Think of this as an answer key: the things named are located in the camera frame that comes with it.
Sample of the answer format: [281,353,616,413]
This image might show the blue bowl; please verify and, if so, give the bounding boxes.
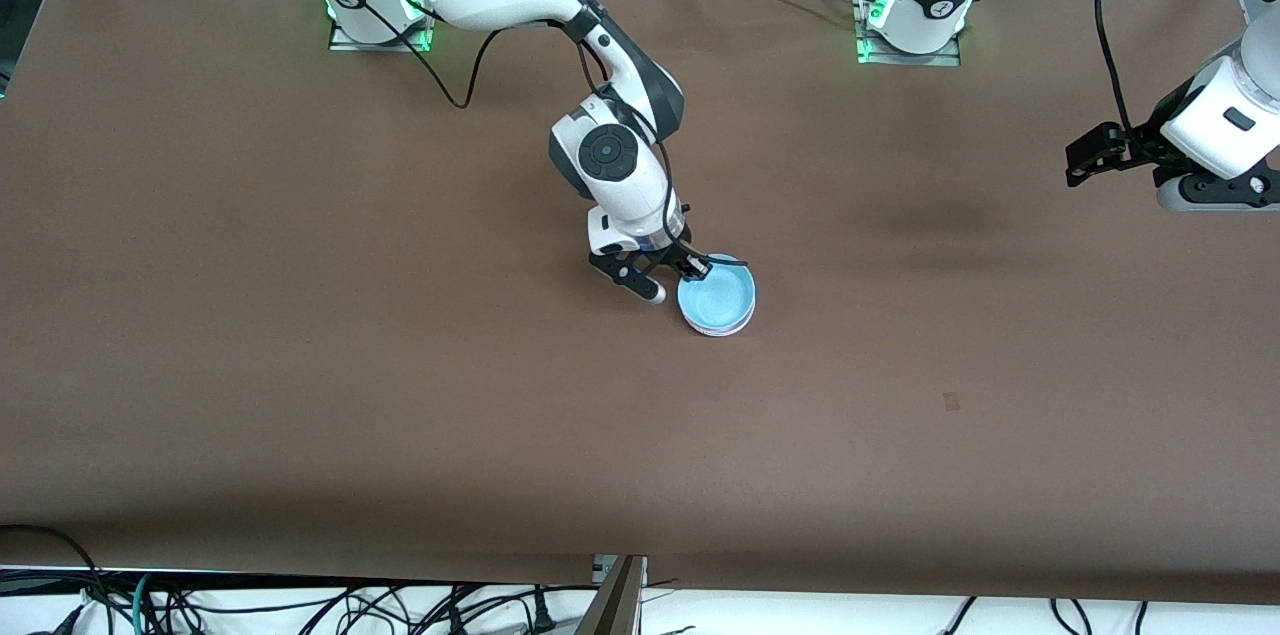
[676,254,758,334]

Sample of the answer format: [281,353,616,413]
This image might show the brown table cover sheet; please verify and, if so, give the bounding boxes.
[0,0,1280,606]

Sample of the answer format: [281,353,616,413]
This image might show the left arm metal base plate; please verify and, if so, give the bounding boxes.
[854,0,964,69]

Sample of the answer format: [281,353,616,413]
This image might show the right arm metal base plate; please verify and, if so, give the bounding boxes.
[327,0,437,54]

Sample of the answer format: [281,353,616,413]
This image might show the aluminium frame beam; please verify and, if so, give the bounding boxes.
[578,555,650,635]

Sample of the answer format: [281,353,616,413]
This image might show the black floor cable loop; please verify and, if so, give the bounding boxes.
[0,523,107,635]

